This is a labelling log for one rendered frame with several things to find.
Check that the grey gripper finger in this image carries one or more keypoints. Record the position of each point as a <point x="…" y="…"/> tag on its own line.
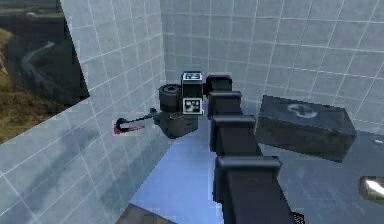
<point x="130" y="129"/>
<point x="140" y="119"/>

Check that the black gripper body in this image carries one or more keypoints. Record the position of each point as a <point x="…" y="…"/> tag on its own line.
<point x="175" y="125"/>

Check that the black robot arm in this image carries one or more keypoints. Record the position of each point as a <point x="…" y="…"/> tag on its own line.
<point x="246" y="186"/>

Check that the dark grey toilet tank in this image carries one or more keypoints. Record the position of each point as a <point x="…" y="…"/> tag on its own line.
<point x="305" y="128"/>

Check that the shiny metal fixture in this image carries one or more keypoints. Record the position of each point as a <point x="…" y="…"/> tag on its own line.
<point x="373" y="189"/>

